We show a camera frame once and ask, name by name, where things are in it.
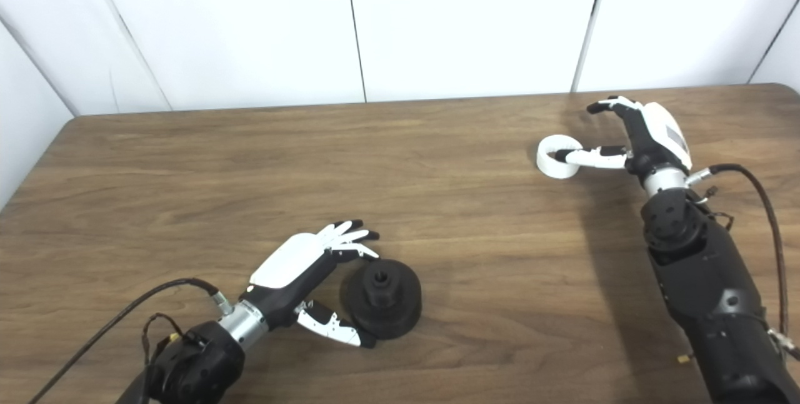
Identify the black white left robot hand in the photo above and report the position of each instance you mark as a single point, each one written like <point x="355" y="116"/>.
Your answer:
<point x="284" y="263"/>

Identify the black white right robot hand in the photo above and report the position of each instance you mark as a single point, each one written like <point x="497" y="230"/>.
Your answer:
<point x="656" y="135"/>

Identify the round black part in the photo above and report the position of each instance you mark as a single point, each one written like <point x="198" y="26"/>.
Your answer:
<point x="394" y="310"/>

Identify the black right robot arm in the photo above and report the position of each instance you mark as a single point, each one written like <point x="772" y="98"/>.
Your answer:
<point x="712" y="291"/>

